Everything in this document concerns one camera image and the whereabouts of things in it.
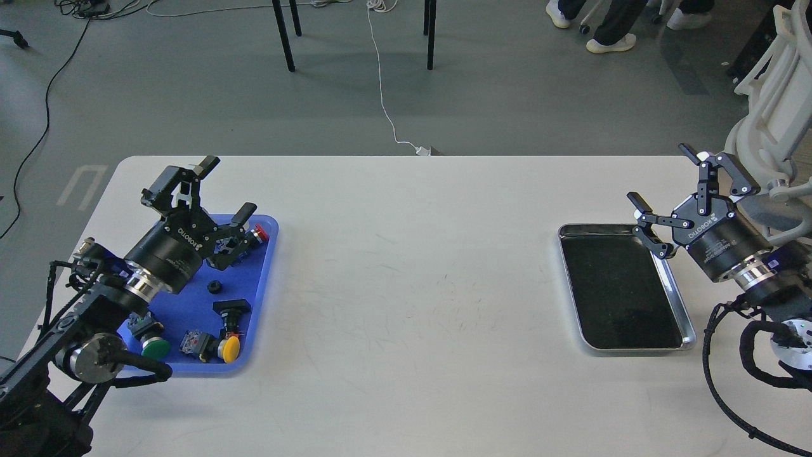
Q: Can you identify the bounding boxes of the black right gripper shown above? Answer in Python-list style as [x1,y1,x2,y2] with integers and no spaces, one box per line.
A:
[627,143,774,283]

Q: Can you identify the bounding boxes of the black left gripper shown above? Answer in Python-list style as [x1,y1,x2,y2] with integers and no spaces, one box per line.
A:
[124,156,258,293]

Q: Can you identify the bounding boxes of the small black gear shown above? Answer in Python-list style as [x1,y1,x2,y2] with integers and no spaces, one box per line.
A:
[206,280,223,295]

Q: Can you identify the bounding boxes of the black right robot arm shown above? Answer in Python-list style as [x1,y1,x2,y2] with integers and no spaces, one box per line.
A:
[627,143,810,456]

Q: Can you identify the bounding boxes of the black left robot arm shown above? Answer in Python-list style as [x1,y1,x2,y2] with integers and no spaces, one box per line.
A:
[2,156,261,456]

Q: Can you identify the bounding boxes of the blue plastic tray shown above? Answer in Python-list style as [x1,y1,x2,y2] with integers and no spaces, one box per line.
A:
[150,215,279,377]

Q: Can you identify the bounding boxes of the silver metal tray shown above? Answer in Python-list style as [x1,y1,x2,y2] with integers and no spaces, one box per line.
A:
[558,223,697,356]

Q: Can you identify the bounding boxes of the black square push button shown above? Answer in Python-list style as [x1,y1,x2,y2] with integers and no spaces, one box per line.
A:
[213,298,251,339]

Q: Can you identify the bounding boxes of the black table legs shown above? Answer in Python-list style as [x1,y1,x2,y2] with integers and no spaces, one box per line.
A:
[272,0,438,72]

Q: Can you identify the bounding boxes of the person white shoes dark trousers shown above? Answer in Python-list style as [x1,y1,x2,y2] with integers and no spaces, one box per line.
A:
[546,1,716,54]

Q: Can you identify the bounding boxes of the red push button switch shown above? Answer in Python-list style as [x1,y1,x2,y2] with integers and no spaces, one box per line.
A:
[246,223,270,249]

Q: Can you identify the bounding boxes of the green push button switch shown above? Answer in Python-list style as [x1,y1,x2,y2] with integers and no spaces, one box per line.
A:
[126,311,171,361]

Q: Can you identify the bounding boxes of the yellow push button switch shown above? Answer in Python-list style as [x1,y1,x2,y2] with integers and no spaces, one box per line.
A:
[180,329,241,364]

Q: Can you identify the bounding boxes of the black floor cable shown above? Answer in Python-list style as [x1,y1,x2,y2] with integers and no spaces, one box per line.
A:
[0,0,112,241]

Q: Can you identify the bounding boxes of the white charging cable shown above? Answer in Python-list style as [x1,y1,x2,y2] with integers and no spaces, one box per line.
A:
[365,0,432,156]

